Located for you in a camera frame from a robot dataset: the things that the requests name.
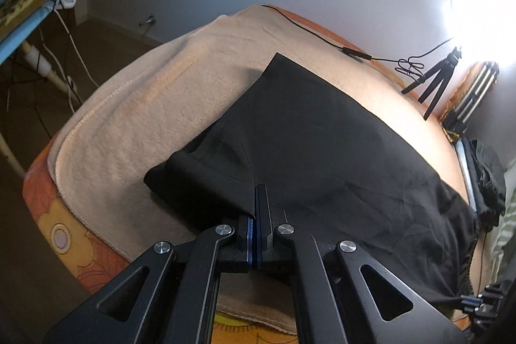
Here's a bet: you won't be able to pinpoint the black cable with inline switch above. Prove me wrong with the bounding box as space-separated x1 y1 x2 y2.
261 5 456 78

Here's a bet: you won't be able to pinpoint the white cable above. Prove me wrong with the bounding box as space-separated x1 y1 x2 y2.
52 0 101 115

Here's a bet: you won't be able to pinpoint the black pants with yellow stripes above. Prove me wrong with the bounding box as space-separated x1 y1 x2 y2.
144 52 480 298

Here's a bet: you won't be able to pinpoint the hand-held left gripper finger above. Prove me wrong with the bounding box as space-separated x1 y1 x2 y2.
42 215 255 344
255 184 468 344

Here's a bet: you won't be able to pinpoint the orange patterned mattress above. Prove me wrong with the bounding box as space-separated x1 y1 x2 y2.
24 5 501 344

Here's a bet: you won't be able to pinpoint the green white striped pillow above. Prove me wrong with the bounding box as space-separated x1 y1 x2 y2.
498 187 516 288

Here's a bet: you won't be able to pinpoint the folded silver tripod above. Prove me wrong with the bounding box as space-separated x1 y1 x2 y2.
441 62 501 133

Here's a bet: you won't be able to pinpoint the folded black pants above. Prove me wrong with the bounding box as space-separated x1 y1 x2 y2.
461 136 507 226

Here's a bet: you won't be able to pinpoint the blue ironing board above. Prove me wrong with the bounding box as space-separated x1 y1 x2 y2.
0 0 81 177

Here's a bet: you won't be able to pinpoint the thin black cable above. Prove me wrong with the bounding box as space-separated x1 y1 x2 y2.
476 213 498 286

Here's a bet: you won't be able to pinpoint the black mini tripod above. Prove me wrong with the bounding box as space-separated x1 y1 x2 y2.
401 47 462 120

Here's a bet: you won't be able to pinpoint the beige fleece blanket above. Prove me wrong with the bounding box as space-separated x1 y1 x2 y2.
47 4 474 333

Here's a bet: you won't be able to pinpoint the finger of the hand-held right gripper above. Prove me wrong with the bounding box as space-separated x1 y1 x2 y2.
478 285 504 302
461 295 484 313

